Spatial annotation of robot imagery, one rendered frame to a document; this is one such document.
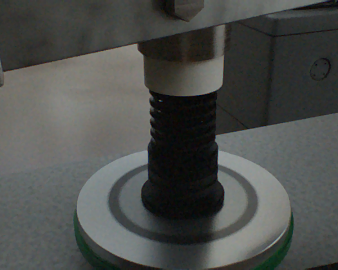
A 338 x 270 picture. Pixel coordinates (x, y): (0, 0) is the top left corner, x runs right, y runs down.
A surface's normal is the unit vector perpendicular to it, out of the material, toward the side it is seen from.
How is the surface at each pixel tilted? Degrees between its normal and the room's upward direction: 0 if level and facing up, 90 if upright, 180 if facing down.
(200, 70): 90
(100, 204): 0
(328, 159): 0
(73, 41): 90
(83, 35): 90
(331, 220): 0
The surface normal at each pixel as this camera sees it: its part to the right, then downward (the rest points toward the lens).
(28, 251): -0.01, -0.90
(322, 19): 0.35, 0.40
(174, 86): -0.26, 0.43
